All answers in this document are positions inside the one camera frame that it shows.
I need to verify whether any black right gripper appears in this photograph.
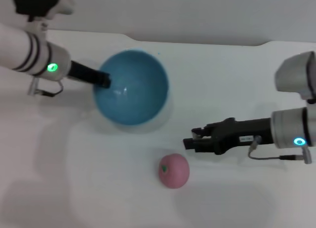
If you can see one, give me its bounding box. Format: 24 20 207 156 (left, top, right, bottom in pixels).
183 117 274 155

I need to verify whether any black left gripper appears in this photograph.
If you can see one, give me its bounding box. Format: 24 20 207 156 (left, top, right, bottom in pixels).
68 60 112 89

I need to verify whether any blue bowl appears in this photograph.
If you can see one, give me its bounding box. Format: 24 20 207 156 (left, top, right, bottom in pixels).
93 48 170 126

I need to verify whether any pink toy peach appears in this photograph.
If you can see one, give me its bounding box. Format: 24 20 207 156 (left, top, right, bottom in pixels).
158 153 191 190

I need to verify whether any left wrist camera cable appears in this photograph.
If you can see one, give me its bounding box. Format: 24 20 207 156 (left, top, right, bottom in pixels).
27 77 65 98

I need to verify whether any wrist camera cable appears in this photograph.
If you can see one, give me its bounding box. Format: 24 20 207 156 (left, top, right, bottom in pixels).
247 135 312 165
27 77 65 98

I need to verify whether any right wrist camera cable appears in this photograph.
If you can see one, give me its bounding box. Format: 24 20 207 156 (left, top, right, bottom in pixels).
247 135 312 165

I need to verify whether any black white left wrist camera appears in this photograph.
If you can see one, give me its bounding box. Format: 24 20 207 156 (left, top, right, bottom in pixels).
13 0 75 31

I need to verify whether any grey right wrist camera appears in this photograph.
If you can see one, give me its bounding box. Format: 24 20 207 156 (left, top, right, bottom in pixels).
274 51 316 101

